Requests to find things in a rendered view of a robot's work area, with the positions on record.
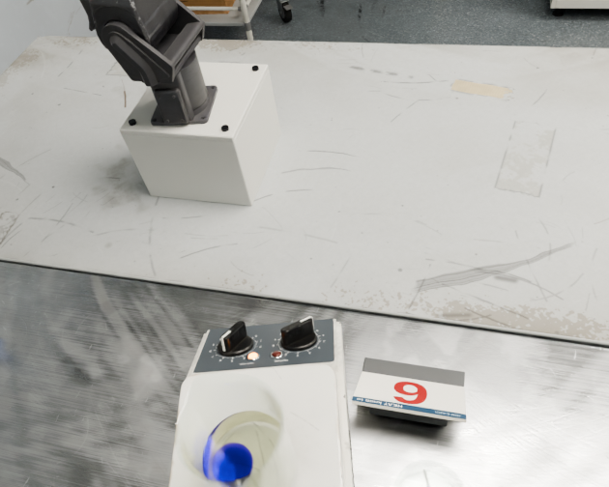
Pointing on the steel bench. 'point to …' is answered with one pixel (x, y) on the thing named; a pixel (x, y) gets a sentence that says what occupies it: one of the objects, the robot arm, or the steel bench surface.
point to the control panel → (265, 336)
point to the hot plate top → (327, 468)
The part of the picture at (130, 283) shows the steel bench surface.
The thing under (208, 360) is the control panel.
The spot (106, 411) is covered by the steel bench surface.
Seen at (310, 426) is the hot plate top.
